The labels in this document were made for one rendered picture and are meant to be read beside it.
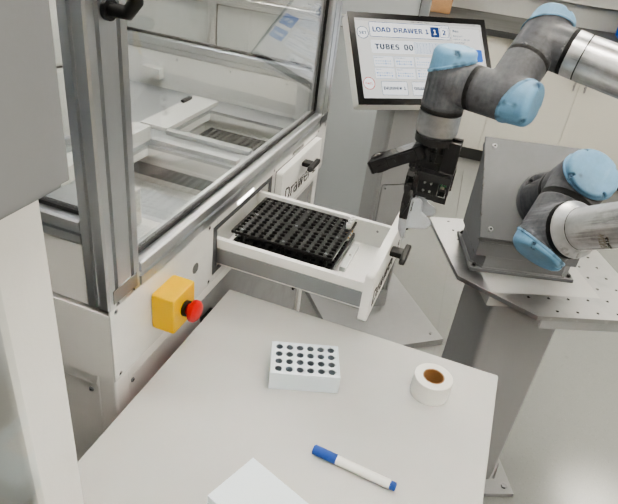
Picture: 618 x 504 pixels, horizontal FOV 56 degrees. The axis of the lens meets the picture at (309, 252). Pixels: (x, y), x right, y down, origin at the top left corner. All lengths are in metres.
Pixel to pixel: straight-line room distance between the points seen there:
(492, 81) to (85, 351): 0.78
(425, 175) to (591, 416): 1.55
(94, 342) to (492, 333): 1.00
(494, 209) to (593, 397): 1.23
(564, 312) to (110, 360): 0.99
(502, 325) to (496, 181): 0.37
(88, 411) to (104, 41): 0.65
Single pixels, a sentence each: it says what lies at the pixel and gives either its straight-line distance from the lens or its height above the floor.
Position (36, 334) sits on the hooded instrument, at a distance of 0.40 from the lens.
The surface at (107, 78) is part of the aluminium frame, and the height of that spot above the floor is 1.29.
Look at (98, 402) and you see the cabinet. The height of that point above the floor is 0.72.
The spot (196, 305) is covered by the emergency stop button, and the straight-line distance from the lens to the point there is 1.01.
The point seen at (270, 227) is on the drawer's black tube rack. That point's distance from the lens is 1.23.
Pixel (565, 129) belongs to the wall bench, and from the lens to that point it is 4.28.
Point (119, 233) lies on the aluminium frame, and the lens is 0.87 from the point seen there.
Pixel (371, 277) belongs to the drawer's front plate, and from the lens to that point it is 1.07.
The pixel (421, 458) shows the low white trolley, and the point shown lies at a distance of 1.01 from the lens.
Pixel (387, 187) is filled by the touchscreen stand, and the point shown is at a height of 0.61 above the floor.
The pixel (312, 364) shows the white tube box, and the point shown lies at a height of 0.79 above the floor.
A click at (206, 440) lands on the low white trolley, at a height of 0.76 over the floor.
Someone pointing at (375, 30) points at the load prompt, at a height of 1.15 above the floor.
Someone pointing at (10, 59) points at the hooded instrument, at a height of 1.44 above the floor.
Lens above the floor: 1.51
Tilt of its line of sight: 32 degrees down
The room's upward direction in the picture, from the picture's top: 8 degrees clockwise
